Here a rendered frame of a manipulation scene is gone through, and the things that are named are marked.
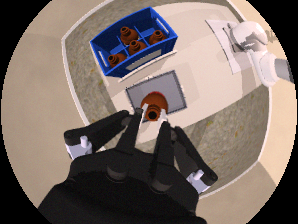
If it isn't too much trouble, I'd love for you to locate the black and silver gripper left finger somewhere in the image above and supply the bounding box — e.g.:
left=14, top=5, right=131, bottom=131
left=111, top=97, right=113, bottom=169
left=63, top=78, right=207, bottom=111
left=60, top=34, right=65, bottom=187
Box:
left=64, top=103, right=149, bottom=180

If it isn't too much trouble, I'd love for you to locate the blue plastic crate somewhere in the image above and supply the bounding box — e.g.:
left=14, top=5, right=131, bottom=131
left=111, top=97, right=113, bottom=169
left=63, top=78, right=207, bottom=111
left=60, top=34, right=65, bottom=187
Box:
left=90, top=7, right=178, bottom=78

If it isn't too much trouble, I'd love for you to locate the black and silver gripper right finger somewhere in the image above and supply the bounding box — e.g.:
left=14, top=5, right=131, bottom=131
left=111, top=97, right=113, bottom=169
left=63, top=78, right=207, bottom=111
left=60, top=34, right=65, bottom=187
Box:
left=151, top=109, right=218, bottom=195

